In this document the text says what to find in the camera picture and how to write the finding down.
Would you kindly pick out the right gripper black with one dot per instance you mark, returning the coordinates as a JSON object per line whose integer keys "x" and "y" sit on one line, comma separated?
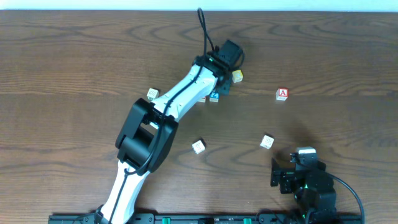
{"x": 277, "y": 173}

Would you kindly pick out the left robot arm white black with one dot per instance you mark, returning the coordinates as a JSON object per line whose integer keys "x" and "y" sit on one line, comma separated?
{"x": 148, "y": 132}

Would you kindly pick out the plain wooden block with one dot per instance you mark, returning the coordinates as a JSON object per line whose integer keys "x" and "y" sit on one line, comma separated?
{"x": 198, "y": 146}
{"x": 267, "y": 141}

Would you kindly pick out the red letter I block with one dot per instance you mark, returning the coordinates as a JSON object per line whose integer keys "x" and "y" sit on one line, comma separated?
{"x": 203, "y": 99}

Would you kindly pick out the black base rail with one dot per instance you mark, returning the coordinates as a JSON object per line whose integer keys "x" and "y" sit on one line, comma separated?
{"x": 149, "y": 218}

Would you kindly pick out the plain wooden block right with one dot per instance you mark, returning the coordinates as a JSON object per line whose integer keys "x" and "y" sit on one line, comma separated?
{"x": 267, "y": 141}

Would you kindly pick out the yellow top wooden block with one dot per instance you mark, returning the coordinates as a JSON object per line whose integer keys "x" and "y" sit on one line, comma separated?
{"x": 237, "y": 76}

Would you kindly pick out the blue number 2 block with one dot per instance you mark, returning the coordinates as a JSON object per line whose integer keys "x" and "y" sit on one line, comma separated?
{"x": 214, "y": 96}

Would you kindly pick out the green edged wooden block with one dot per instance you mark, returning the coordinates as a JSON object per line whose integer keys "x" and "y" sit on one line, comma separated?
{"x": 152, "y": 94}

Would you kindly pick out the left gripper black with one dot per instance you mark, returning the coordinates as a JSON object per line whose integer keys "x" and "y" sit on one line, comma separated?
{"x": 224, "y": 82}

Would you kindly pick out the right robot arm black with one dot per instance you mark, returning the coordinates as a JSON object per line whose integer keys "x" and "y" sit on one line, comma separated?
{"x": 311, "y": 186}

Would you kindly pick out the plain wooden block centre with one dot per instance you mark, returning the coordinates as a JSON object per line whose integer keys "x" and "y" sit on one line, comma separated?
{"x": 198, "y": 146}

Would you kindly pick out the red letter A block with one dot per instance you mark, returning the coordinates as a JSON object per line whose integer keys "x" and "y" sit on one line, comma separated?
{"x": 282, "y": 94}

